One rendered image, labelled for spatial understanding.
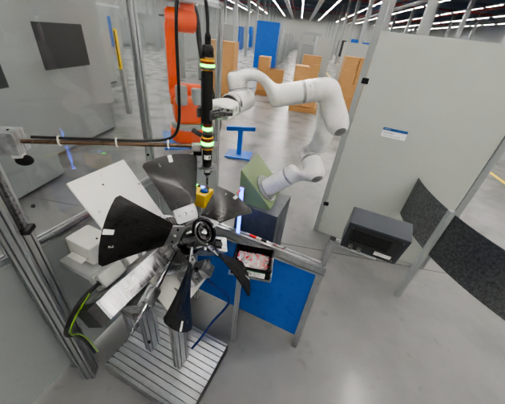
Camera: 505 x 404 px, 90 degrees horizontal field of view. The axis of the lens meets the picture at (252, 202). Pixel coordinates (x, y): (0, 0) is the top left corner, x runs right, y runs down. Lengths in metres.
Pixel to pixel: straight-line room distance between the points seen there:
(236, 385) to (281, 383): 0.30
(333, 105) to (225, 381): 1.75
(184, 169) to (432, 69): 2.05
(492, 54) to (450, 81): 0.26
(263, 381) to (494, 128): 2.50
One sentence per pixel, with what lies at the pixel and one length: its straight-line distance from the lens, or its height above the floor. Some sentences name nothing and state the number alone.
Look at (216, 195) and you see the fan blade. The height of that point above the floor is 1.20.
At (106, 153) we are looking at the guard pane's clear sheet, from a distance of 1.60.
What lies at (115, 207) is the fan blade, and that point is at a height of 1.41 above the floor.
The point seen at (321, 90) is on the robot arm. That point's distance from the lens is 1.14.
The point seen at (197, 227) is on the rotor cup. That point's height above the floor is 1.24.
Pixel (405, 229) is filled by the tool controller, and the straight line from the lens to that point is 1.31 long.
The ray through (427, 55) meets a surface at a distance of 2.55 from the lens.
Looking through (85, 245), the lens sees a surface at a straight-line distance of 1.47.
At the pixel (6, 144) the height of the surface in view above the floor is 1.54.
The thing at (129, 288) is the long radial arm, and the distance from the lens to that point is 1.02.
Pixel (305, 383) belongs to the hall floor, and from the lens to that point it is 2.10.
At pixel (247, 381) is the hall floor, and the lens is 2.03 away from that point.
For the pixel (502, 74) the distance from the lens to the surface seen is 2.66.
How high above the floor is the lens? 1.89
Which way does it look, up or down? 34 degrees down
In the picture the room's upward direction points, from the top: 7 degrees clockwise
